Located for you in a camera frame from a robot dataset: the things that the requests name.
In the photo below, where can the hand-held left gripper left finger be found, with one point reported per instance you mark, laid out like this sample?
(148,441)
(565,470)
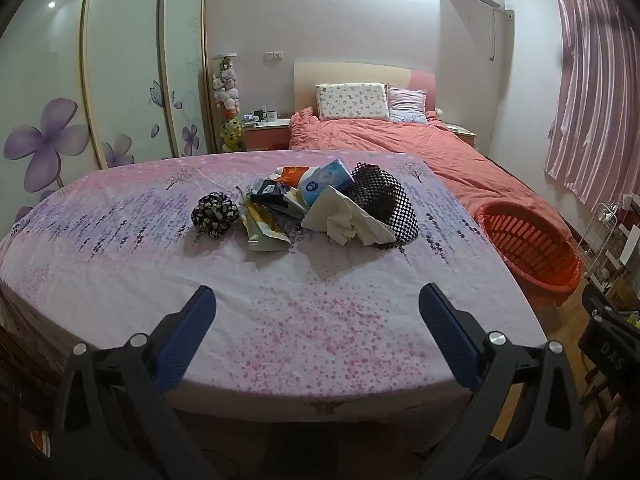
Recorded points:
(187,340)

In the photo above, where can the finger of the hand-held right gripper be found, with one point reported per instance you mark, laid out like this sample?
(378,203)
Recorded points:
(600,302)

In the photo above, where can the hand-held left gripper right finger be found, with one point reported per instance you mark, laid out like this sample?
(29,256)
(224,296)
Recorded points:
(447,340)

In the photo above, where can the orange laundry basket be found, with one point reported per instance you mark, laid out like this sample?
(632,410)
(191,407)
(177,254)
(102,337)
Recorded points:
(530,255)

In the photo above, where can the black floral cloth ball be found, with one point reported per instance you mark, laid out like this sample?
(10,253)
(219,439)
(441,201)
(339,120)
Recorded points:
(215,215)

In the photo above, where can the blue and yellow snack bag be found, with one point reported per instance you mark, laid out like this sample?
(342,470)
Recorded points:
(267,225)

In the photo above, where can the black white polka dot cloth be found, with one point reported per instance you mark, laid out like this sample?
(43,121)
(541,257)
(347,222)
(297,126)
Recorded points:
(385,197)

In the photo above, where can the white paper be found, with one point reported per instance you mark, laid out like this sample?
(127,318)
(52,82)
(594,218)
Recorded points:
(345,217)

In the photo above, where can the orange wipes canister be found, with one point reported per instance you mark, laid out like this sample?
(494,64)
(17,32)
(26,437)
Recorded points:
(291,175)

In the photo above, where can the blue tissue pack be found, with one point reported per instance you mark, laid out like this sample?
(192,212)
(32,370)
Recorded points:
(322,180)

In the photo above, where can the cardboard box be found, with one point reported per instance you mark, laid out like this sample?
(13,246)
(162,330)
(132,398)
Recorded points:
(625,295)

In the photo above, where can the pink floral bedsheet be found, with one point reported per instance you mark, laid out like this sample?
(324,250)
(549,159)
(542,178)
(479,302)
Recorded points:
(150,260)

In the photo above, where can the orange duvet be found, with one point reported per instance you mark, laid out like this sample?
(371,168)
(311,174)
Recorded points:
(410,145)

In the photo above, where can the pink curtain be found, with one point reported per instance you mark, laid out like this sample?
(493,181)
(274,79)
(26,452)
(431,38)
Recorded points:
(595,95)

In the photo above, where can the wooden nightstand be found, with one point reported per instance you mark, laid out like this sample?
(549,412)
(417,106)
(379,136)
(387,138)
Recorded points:
(462,132)

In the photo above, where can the pink white nightstand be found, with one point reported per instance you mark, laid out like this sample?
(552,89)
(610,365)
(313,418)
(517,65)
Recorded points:
(265,137)

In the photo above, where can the pink striped pillow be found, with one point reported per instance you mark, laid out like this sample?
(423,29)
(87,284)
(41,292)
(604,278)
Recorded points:
(407,105)

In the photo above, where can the clear tube of plush toys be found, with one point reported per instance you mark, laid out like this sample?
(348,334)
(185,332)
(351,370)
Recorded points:
(227,105)

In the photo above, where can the white mug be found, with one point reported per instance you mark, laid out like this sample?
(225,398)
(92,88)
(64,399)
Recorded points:
(270,115)

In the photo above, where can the floral white pillow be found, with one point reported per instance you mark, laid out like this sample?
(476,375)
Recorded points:
(352,101)

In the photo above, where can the flower print sliding wardrobe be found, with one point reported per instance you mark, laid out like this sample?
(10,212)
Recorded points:
(100,85)

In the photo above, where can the beige and pink headboard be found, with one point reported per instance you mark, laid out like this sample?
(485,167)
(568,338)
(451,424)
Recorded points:
(350,72)

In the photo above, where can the wall switch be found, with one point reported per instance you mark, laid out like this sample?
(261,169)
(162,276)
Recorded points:
(274,55)

